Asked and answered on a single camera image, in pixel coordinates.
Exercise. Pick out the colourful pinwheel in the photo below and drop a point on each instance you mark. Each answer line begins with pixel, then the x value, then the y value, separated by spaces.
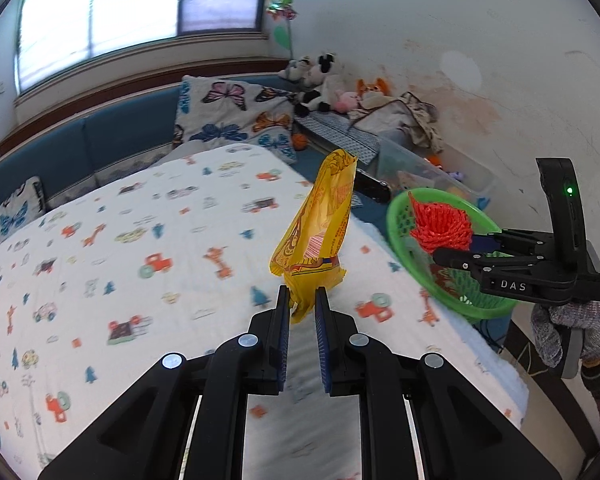
pixel 280 5

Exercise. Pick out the pink plush toy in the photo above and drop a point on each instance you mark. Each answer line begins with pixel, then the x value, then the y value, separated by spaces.
pixel 346 101

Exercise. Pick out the large butterfly pillow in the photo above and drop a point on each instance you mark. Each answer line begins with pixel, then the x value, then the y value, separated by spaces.
pixel 220 110

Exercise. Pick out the window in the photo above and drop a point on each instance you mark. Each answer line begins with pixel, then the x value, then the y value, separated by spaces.
pixel 105 0

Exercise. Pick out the white computer keyboard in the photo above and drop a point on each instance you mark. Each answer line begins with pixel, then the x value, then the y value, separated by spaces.
pixel 340 132

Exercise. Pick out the black case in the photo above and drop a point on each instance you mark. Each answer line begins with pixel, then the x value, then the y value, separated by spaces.
pixel 372 187

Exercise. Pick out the small butterfly pillow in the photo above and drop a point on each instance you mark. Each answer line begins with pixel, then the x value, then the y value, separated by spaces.
pixel 15 210

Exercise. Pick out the blue sofa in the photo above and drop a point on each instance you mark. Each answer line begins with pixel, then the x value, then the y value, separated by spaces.
pixel 105 135

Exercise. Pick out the beige printed cloth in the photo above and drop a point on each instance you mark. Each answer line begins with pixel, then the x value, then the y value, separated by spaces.
pixel 420 120

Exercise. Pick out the clear plastic storage bin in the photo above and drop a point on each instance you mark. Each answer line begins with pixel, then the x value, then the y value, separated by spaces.
pixel 430 170

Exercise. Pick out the orange fox plush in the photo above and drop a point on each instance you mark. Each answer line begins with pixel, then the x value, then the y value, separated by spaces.
pixel 372 92

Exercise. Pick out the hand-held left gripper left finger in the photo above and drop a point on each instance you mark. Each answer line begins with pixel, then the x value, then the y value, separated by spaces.
pixel 282 345

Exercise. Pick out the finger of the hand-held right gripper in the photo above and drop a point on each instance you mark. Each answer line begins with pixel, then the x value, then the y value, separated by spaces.
pixel 460 259
pixel 515 242

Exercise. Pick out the green plastic mesh basket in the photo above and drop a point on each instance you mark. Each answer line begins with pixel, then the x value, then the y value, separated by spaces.
pixel 397 240

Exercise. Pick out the black white cow plush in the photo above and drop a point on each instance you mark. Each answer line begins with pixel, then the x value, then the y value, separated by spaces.
pixel 320 85

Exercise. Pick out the yellow snack wrapper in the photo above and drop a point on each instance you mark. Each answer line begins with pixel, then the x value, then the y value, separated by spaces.
pixel 320 230

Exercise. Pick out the printed blanket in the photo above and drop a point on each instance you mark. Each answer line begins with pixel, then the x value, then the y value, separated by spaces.
pixel 130 220

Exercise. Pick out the red mesh net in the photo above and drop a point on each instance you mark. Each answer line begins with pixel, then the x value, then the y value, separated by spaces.
pixel 440 225

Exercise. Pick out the person's right hand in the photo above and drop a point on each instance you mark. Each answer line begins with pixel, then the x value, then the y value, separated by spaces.
pixel 597 325

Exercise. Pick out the grey white plush toy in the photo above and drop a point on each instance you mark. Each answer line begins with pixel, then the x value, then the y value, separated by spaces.
pixel 295 67

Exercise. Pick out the orange ball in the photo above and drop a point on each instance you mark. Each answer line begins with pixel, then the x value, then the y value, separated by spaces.
pixel 300 141

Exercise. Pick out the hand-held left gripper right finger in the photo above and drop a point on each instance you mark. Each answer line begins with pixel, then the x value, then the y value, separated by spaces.
pixel 322 345

